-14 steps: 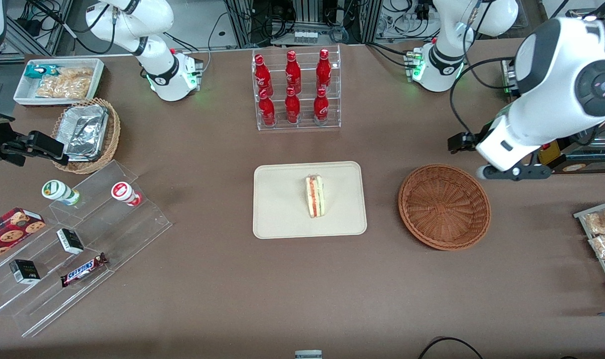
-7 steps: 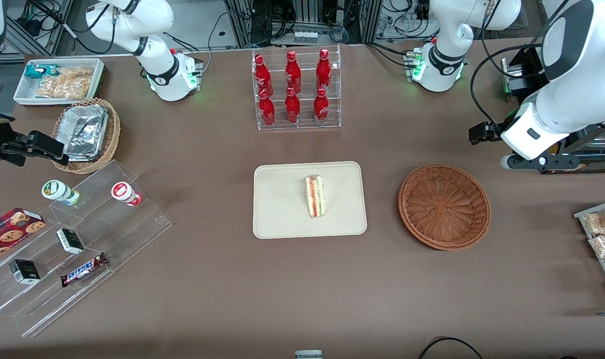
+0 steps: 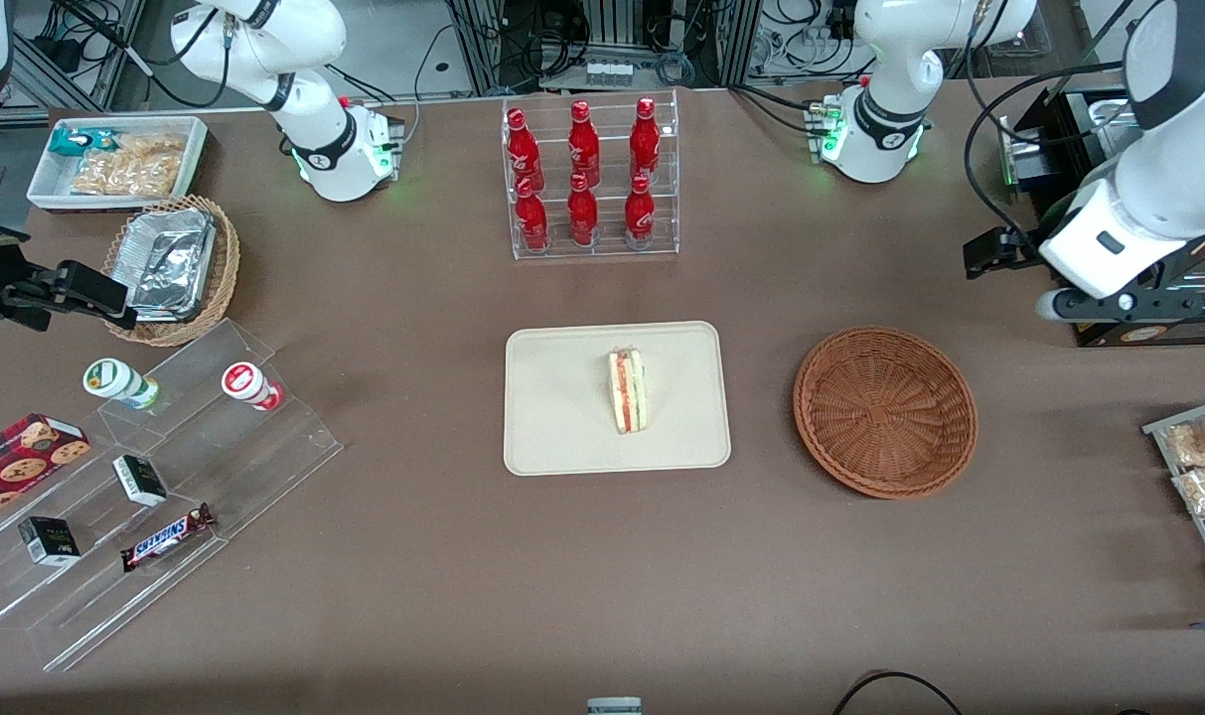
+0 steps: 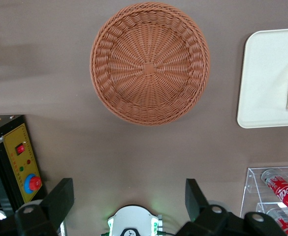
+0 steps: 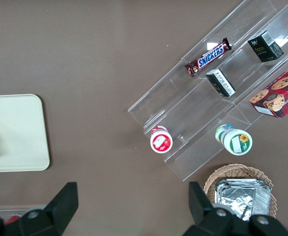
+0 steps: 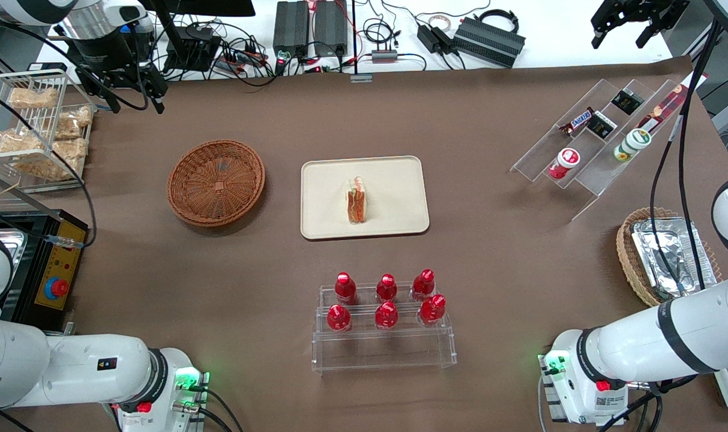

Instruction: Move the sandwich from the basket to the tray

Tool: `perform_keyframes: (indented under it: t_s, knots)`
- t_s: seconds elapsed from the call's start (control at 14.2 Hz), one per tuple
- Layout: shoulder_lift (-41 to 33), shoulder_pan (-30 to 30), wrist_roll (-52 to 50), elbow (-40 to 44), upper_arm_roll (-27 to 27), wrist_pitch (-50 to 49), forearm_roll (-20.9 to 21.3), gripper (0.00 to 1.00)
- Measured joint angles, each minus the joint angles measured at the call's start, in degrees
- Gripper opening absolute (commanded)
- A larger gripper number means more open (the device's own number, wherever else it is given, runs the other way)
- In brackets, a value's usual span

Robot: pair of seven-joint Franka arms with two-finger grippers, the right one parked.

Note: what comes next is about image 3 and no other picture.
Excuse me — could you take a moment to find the light tan wicker basket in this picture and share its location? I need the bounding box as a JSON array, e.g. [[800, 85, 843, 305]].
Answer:
[[102, 195, 240, 347]]

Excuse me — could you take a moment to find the clear acrylic stepped stand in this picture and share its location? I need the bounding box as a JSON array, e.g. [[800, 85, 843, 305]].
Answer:
[[0, 318, 345, 674]]

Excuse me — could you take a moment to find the brown wicker basket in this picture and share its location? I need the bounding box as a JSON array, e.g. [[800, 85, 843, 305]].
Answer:
[[793, 327, 979, 500]]

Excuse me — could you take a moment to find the triangle sandwich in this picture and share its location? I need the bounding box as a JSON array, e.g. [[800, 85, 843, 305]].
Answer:
[[607, 346, 649, 435]]

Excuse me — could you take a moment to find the aluminium frame rack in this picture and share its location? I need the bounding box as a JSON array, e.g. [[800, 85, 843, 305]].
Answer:
[[443, 0, 792, 95]]

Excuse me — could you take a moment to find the black looped cable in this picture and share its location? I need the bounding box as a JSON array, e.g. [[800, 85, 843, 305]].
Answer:
[[830, 671, 966, 715]]

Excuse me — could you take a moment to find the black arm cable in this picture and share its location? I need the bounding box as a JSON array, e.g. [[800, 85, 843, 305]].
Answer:
[[963, 0, 1130, 234]]

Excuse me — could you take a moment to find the grey snack display rack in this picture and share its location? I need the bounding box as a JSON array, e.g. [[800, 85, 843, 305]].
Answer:
[[1143, 395, 1205, 607]]

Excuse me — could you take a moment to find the aluminium foil container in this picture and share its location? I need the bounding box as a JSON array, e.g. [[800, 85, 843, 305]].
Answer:
[[123, 209, 216, 321]]

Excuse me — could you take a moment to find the red lid drink cup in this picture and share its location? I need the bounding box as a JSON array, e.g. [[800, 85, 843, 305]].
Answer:
[[221, 361, 285, 412]]

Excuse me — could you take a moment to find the beige plastic tray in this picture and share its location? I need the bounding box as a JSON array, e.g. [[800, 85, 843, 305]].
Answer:
[[504, 321, 732, 477]]

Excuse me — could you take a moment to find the black food warmer yellow panel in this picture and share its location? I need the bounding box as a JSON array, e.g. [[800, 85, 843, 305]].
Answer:
[[997, 15, 1205, 349]]

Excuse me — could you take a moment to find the clear bag of crackers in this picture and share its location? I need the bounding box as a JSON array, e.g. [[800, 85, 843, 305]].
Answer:
[[71, 134, 186, 197]]

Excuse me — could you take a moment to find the white rectangular bin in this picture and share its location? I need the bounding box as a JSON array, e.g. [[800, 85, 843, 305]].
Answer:
[[26, 116, 209, 213]]

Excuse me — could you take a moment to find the Snickers chocolate bar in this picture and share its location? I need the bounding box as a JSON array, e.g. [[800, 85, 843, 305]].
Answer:
[[120, 502, 216, 573]]

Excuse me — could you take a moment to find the red cookie box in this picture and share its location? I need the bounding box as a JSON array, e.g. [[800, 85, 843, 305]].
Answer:
[[0, 413, 91, 529]]

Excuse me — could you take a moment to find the red cola bottle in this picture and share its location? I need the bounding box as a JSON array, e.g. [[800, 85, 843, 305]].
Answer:
[[506, 107, 544, 192], [515, 177, 550, 251], [624, 175, 657, 249], [568, 100, 601, 186], [567, 173, 599, 247], [630, 96, 661, 182]]

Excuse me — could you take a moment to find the small black box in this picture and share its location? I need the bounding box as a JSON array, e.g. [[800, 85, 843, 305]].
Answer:
[[18, 516, 81, 567], [112, 455, 168, 507]]

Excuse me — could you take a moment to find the green lid drink cup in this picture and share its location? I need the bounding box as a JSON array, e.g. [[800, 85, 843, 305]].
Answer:
[[82, 357, 161, 410]]

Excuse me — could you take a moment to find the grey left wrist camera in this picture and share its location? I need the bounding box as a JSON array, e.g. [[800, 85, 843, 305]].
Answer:
[[1037, 286, 1199, 324]]

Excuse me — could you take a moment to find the clear acrylic bottle rack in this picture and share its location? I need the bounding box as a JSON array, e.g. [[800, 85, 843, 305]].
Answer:
[[501, 89, 680, 261]]

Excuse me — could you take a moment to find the teal snack packet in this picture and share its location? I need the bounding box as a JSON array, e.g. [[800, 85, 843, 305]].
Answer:
[[49, 127, 121, 158]]

